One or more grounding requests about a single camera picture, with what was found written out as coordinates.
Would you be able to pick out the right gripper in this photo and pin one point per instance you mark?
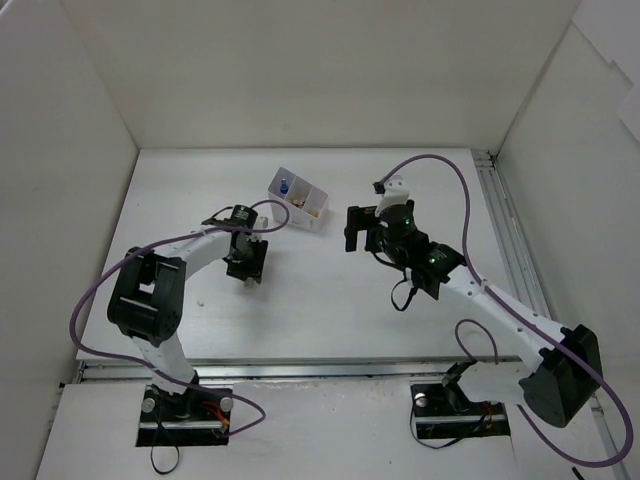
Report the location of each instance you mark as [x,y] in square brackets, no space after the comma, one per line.
[365,228]

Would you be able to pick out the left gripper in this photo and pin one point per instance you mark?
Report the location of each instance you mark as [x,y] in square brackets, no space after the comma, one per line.
[248,265]

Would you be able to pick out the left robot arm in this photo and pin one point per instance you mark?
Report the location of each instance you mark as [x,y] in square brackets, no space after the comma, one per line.
[147,301]

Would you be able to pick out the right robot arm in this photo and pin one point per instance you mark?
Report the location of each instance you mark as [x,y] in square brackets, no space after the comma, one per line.
[557,388]

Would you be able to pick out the white three-compartment organizer box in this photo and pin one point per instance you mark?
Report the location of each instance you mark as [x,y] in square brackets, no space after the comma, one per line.
[302,198]

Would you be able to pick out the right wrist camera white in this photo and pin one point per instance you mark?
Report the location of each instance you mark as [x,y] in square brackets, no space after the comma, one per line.
[393,191]

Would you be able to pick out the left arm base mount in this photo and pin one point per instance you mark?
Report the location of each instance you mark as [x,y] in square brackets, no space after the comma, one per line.
[196,419]

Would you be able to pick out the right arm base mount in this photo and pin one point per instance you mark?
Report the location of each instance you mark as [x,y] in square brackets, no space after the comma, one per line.
[441,417]

